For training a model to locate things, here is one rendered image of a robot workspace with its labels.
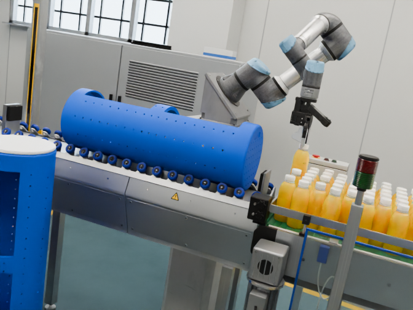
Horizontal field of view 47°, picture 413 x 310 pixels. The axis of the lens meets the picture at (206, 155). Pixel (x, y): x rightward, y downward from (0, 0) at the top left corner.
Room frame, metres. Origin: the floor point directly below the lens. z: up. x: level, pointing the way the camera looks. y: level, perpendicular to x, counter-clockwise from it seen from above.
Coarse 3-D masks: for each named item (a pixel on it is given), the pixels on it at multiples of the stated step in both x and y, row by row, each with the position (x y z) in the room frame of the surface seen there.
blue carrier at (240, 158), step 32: (96, 96) 2.30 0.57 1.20; (64, 128) 2.09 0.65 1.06; (96, 128) 2.03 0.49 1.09; (128, 128) 1.98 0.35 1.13; (160, 128) 1.95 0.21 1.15; (192, 128) 1.92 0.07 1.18; (224, 128) 1.90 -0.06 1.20; (256, 128) 1.91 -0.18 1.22; (160, 160) 1.95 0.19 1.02; (192, 160) 1.88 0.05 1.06; (224, 160) 1.84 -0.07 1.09; (256, 160) 2.00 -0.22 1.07
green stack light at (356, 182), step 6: (354, 174) 1.46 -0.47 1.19; (360, 174) 1.43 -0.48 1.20; (366, 174) 1.43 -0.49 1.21; (372, 174) 1.43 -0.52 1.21; (354, 180) 1.45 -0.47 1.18; (360, 180) 1.43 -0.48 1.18; (366, 180) 1.43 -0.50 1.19; (372, 180) 1.43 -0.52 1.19; (360, 186) 1.43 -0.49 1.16; (366, 186) 1.43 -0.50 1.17; (372, 186) 1.44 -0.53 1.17
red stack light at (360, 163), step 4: (360, 160) 1.44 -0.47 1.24; (364, 160) 1.43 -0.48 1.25; (356, 164) 1.46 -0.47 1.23; (360, 164) 1.44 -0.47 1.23; (364, 164) 1.43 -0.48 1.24; (368, 164) 1.43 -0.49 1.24; (372, 164) 1.43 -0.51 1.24; (376, 164) 1.43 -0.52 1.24; (356, 168) 1.45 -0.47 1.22; (360, 168) 1.44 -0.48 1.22; (364, 168) 1.43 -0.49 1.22; (368, 168) 1.43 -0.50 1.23; (372, 168) 1.43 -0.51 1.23; (376, 168) 1.44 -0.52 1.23; (364, 172) 1.43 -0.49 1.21; (368, 172) 1.43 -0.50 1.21; (372, 172) 1.43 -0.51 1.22; (376, 172) 1.44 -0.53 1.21
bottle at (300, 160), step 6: (300, 150) 1.96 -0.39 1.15; (306, 150) 1.96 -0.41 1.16; (294, 156) 1.97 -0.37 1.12; (300, 156) 1.95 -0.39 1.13; (306, 156) 1.95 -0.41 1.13; (294, 162) 1.96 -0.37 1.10; (300, 162) 1.94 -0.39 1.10; (306, 162) 1.95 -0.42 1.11; (294, 168) 1.95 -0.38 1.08; (300, 168) 1.94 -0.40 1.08; (306, 168) 1.95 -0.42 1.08
